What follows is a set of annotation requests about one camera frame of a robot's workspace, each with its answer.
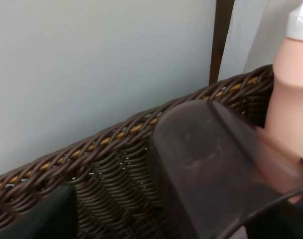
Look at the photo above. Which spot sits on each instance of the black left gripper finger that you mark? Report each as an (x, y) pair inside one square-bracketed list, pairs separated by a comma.
[(54, 217)]

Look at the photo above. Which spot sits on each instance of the translucent purple plastic cup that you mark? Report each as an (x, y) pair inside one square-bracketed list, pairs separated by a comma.
[(219, 177)]

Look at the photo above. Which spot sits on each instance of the pink bottle white cap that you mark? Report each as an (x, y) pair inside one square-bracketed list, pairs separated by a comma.
[(288, 99)]

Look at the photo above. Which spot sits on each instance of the dark brown wicker basket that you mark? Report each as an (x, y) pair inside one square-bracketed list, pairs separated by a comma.
[(116, 197)]

